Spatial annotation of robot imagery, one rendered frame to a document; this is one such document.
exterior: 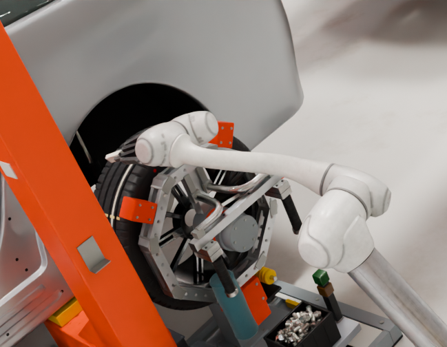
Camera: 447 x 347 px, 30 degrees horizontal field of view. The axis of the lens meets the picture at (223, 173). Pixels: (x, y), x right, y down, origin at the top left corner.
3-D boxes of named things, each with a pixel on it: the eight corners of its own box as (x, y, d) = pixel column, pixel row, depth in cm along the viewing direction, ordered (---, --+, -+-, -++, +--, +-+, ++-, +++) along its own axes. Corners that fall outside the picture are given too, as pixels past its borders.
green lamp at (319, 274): (321, 277, 277) (318, 267, 275) (330, 279, 274) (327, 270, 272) (314, 284, 275) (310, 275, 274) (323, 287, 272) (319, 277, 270)
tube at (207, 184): (240, 164, 288) (229, 140, 283) (277, 173, 274) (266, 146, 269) (204, 193, 280) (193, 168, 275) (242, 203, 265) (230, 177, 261)
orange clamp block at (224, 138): (218, 146, 290) (221, 120, 289) (233, 149, 284) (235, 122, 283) (203, 145, 286) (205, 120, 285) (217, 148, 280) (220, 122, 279)
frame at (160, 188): (281, 235, 315) (230, 116, 290) (293, 239, 310) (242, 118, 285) (181, 328, 290) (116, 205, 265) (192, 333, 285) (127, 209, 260)
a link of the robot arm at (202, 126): (178, 116, 257) (153, 126, 246) (216, 102, 247) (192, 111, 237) (190, 148, 258) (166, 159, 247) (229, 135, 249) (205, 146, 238)
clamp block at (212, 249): (206, 247, 266) (200, 235, 264) (224, 253, 259) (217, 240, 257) (195, 257, 264) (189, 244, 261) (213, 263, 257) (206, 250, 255)
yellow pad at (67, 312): (72, 293, 316) (67, 284, 314) (91, 303, 306) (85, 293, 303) (44, 317, 310) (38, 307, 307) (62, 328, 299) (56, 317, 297)
